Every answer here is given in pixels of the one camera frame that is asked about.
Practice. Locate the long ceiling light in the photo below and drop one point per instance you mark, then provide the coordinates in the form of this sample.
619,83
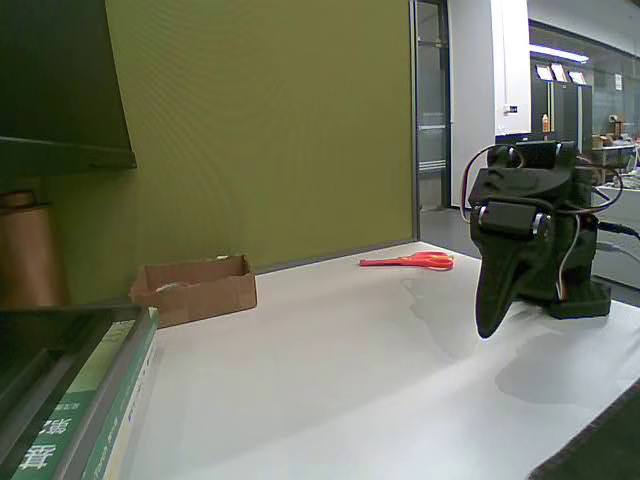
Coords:
560,52

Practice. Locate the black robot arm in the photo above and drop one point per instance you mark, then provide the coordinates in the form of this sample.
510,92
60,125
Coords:
580,270

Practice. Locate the brown cardboard box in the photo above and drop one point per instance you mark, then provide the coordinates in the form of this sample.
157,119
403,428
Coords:
210,300

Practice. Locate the small wall switch plate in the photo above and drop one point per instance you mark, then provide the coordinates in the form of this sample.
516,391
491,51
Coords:
510,109

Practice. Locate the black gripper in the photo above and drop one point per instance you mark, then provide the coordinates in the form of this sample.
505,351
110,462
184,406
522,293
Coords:
507,223

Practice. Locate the white paper notice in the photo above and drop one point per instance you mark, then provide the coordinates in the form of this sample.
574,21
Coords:
618,82

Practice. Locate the green book with white characters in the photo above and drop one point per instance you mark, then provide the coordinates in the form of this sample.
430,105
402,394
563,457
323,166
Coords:
75,395

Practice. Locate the cluttered background desk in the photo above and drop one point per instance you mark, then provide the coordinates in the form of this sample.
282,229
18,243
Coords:
617,145

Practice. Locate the brown paper roll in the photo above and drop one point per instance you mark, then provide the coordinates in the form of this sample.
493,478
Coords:
30,255

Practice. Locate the dark green metal shelf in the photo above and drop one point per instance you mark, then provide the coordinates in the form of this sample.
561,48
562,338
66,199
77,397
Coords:
50,75

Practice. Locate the orange bottle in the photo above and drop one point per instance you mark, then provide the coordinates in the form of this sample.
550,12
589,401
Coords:
545,124

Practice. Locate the glass door with metal frame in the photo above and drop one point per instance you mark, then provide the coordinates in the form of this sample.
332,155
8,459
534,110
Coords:
431,165

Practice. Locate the orange scissors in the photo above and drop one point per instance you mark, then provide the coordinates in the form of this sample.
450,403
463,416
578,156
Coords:
425,260

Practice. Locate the olive green partition panel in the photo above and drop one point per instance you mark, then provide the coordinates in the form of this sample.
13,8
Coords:
200,60

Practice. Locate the green spined book white pages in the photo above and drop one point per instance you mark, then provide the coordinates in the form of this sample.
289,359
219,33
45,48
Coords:
112,430

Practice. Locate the green books stack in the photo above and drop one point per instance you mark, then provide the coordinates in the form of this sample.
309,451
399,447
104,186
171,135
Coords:
30,340

